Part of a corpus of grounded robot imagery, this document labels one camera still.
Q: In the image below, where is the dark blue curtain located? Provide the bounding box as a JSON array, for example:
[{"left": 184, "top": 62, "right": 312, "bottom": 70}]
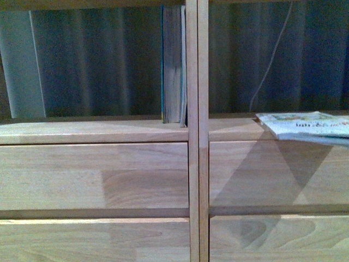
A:
[{"left": 1, "top": 1, "right": 348, "bottom": 118}]

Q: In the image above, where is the upper right wooden drawer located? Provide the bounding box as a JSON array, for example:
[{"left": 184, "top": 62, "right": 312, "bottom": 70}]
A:
[{"left": 209, "top": 140, "right": 348, "bottom": 207}]

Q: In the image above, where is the wooden shelf unit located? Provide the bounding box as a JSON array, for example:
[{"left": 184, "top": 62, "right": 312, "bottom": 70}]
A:
[
  {"left": 1, "top": 1, "right": 200, "bottom": 261},
  {"left": 198, "top": 1, "right": 348, "bottom": 261}
]

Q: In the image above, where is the left wooden shelf unit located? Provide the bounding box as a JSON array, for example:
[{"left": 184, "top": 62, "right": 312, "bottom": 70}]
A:
[{"left": 1, "top": 1, "right": 200, "bottom": 261}]

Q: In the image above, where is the lower left wooden drawer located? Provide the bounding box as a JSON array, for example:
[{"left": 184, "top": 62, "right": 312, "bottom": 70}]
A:
[{"left": 1, "top": 218, "right": 192, "bottom": 261}]

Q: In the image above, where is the upright teal-covered thick book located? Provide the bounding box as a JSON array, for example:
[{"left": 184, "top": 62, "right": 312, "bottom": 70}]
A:
[{"left": 161, "top": 5, "right": 188, "bottom": 128}]

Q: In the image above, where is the wooden drawer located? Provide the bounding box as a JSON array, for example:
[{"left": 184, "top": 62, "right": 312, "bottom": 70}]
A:
[
  {"left": 1, "top": 142, "right": 189, "bottom": 210},
  {"left": 209, "top": 215, "right": 348, "bottom": 261},
  {"left": 209, "top": 140, "right": 348, "bottom": 207},
  {"left": 1, "top": 218, "right": 192, "bottom": 261}
]

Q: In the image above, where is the white illustrated paperback book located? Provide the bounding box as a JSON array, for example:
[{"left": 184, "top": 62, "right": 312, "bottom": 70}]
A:
[{"left": 256, "top": 111, "right": 348, "bottom": 147}]

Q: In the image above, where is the right wooden shelf unit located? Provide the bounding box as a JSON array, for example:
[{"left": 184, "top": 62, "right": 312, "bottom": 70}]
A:
[{"left": 198, "top": 1, "right": 348, "bottom": 261}]

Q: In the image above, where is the thin white hanging cord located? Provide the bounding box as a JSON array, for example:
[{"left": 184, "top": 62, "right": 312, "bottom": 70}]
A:
[{"left": 248, "top": 5, "right": 290, "bottom": 113}]

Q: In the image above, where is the lower right wooden drawer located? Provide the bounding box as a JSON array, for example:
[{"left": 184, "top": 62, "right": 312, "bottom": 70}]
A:
[{"left": 209, "top": 215, "right": 348, "bottom": 261}]

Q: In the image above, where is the upper left wooden drawer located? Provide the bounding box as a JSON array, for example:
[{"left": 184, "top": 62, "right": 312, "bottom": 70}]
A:
[{"left": 1, "top": 142, "right": 189, "bottom": 210}]

